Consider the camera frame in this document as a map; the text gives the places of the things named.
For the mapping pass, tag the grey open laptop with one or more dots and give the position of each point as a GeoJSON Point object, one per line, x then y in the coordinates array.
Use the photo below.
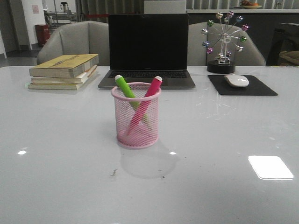
{"type": "Point", "coordinates": [143, 46]}

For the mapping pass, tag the yellow top book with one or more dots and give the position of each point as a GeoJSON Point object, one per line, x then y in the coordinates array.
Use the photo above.
{"type": "Point", "coordinates": [65, 66]}

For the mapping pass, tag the red bin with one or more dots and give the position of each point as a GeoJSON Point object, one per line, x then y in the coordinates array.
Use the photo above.
{"type": "Point", "coordinates": [42, 33]}

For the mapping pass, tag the grey armchair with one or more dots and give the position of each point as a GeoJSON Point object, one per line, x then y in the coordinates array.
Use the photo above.
{"type": "Point", "coordinates": [249, 56]}
{"type": "Point", "coordinates": [87, 37]}

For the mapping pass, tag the grey right armchair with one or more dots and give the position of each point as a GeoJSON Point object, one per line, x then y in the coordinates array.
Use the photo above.
{"type": "Point", "coordinates": [249, 56]}

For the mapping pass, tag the pink marker pen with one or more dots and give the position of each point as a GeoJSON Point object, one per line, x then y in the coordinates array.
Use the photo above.
{"type": "Point", "coordinates": [153, 89]}

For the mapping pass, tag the black mouse pad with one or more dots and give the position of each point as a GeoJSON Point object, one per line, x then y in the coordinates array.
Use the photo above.
{"type": "Point", "coordinates": [255, 87]}

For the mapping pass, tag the pink mesh pen holder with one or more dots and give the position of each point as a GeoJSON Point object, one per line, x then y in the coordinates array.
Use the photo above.
{"type": "Point", "coordinates": [145, 133]}

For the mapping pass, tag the fruit bowl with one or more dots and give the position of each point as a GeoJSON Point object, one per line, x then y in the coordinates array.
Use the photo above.
{"type": "Point", "coordinates": [247, 4]}

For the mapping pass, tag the green marker pen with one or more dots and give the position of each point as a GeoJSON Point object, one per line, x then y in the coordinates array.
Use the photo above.
{"type": "Point", "coordinates": [122, 84]}

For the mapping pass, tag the grey left armchair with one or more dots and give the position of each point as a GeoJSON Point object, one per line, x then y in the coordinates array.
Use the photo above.
{"type": "Point", "coordinates": [87, 37]}

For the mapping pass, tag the middle white book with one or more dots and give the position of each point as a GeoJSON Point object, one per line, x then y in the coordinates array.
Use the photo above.
{"type": "Point", "coordinates": [80, 79]}

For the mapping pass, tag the white computer mouse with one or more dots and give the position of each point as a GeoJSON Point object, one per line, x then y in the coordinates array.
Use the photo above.
{"type": "Point", "coordinates": [237, 81]}

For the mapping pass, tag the ferris wheel desk ornament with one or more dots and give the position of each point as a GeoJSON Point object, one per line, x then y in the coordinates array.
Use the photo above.
{"type": "Point", "coordinates": [222, 37]}

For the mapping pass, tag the bottom pale book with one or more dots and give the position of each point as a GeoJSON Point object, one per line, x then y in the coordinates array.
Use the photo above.
{"type": "Point", "coordinates": [54, 86]}

